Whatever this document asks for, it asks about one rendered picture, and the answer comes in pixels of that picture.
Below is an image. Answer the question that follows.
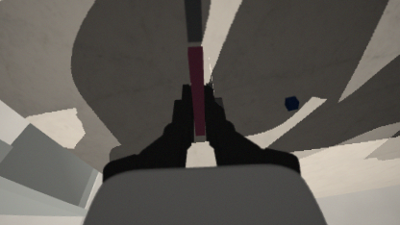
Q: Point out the small blue cube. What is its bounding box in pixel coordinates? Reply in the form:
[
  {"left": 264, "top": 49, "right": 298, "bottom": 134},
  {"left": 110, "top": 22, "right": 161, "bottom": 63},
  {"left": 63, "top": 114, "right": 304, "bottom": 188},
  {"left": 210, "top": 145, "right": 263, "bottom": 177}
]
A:
[{"left": 285, "top": 96, "right": 299, "bottom": 111}]

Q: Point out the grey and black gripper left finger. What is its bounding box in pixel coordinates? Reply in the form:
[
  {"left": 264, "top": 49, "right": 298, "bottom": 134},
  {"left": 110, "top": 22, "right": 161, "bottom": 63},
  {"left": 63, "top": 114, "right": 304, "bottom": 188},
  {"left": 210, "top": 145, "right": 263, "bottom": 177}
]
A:
[{"left": 102, "top": 85, "right": 194, "bottom": 184}]

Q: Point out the dark grey rectangular rod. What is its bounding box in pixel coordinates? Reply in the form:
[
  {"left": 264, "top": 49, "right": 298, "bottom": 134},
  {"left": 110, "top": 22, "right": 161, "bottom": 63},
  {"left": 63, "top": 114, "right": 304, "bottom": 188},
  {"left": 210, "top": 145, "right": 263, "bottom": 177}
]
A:
[{"left": 185, "top": 0, "right": 203, "bottom": 42}]

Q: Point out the pink rod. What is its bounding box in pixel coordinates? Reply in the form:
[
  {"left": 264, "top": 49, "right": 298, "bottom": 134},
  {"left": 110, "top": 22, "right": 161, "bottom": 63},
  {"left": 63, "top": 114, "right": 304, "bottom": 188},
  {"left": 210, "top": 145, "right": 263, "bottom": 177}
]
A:
[{"left": 187, "top": 46, "right": 205, "bottom": 136}]

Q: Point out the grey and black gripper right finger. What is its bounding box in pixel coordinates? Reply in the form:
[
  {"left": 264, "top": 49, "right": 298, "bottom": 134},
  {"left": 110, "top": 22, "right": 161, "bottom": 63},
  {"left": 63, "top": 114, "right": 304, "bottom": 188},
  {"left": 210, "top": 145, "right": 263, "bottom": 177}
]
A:
[{"left": 204, "top": 83, "right": 301, "bottom": 175}]

